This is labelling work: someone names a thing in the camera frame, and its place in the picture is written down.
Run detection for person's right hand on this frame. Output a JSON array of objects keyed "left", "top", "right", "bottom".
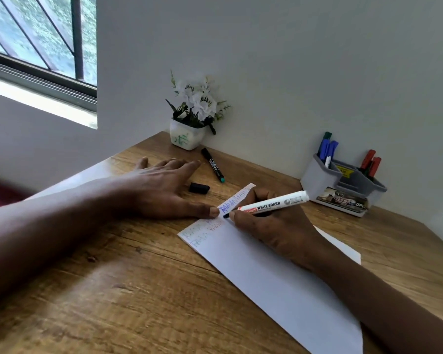
[{"left": 228, "top": 186, "right": 329, "bottom": 269}]

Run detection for person's left hand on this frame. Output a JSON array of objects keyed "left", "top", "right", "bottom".
[{"left": 122, "top": 156, "right": 221, "bottom": 220}]

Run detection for thick white marker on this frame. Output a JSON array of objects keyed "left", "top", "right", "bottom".
[{"left": 223, "top": 190, "right": 311, "bottom": 219}]

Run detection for black pen teal end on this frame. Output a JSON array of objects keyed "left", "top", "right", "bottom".
[{"left": 200, "top": 147, "right": 226, "bottom": 183}]

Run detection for white paper sheet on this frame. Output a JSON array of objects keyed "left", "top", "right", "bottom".
[{"left": 177, "top": 183, "right": 364, "bottom": 354}]

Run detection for thick blue marker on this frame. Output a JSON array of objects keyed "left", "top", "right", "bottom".
[{"left": 324, "top": 140, "right": 337, "bottom": 169}]

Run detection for thin red-capped marker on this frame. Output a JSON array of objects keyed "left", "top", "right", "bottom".
[
  {"left": 358, "top": 149, "right": 377, "bottom": 171},
  {"left": 367, "top": 156, "right": 382, "bottom": 179}
]

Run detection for person's right forearm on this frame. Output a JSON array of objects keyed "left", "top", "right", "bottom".
[{"left": 314, "top": 236, "right": 443, "bottom": 354}]

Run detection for person's left forearm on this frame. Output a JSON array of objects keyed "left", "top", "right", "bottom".
[{"left": 0, "top": 177, "right": 133, "bottom": 306}]

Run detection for gray desk organizer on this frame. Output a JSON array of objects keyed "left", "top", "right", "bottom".
[{"left": 300, "top": 153, "right": 388, "bottom": 218}]

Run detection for potted white artificial flowers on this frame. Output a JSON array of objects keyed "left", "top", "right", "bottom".
[{"left": 165, "top": 69, "right": 232, "bottom": 151}]

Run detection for red quilted mattress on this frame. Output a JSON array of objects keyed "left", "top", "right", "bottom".
[{"left": 0, "top": 180, "right": 30, "bottom": 210}]

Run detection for barred window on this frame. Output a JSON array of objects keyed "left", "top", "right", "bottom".
[{"left": 0, "top": 0, "right": 98, "bottom": 111}]

